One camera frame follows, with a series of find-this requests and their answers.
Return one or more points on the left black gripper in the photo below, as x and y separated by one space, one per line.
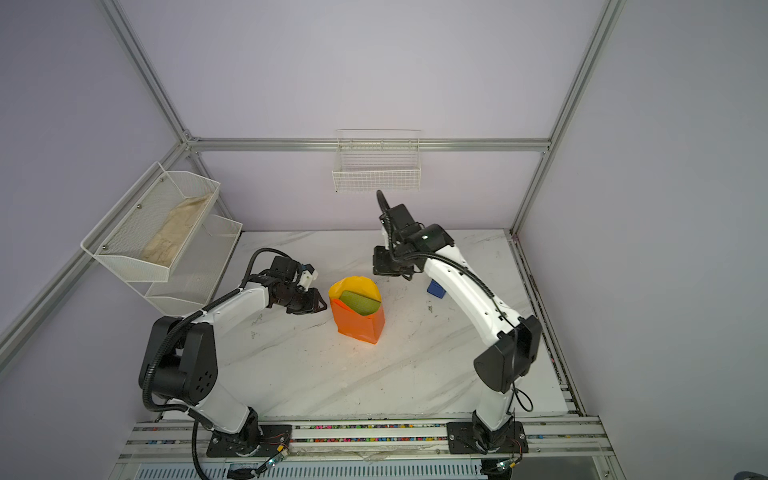
312 305

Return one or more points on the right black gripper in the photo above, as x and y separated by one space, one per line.
377 266

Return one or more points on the yellow orange wrapping paper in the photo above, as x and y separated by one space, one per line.
363 328

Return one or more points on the green gift box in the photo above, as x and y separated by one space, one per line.
359 304

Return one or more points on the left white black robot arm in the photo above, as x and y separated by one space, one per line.
180 368

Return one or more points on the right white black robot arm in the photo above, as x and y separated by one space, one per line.
511 341

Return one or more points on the blue tape dispenser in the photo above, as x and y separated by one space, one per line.
436 290

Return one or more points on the lower white mesh shelf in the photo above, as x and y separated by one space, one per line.
196 277

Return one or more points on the white mesh shelf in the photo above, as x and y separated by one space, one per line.
120 237
196 277

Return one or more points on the beige cloth in shelf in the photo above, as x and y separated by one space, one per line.
167 242

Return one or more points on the upper white mesh shelf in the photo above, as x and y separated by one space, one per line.
120 237

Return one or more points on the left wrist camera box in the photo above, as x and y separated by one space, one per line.
308 274

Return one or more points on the white wire wall basket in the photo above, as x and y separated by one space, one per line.
377 159

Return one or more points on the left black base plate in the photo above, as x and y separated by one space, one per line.
263 444

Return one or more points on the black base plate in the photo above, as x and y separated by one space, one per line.
263 444
475 438

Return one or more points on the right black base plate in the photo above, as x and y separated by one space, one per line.
475 438

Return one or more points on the aluminium frame rail front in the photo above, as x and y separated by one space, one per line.
167 441

